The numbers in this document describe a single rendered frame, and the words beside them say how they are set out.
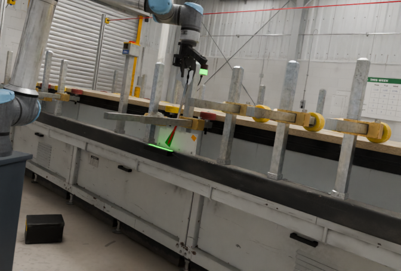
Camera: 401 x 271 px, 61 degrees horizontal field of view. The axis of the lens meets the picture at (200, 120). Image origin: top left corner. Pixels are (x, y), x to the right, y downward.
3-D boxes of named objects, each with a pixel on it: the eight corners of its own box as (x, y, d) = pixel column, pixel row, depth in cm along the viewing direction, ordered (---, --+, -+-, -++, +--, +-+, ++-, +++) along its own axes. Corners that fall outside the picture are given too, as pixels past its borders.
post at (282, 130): (275, 185, 131) (296, 59, 129) (267, 182, 133) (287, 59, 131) (279, 184, 134) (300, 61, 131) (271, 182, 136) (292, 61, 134)
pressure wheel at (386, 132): (382, 117, 124) (360, 126, 129) (392, 138, 122) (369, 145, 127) (386, 118, 129) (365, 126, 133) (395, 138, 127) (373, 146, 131)
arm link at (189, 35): (204, 34, 157) (190, 28, 150) (202, 45, 157) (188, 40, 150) (190, 34, 163) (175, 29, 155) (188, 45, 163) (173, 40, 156)
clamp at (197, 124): (196, 130, 157) (198, 119, 157) (175, 125, 166) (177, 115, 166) (204, 131, 162) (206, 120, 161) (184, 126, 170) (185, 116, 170)
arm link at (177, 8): (153, -4, 150) (181, 0, 149) (157, 4, 161) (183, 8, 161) (150, 18, 150) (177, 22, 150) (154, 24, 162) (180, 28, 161)
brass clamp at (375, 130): (377, 139, 108) (379, 123, 108) (334, 131, 117) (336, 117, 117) (381, 139, 113) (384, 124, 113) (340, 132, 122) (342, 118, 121)
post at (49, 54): (40, 113, 260) (48, 50, 258) (37, 112, 262) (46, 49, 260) (45, 113, 263) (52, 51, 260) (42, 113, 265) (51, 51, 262)
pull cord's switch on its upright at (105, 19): (93, 107, 408) (107, 13, 402) (87, 105, 417) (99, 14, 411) (99, 107, 414) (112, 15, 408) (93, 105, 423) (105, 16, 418)
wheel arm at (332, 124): (336, 131, 89) (339, 117, 88) (323, 129, 91) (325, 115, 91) (382, 136, 127) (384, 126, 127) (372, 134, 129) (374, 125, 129)
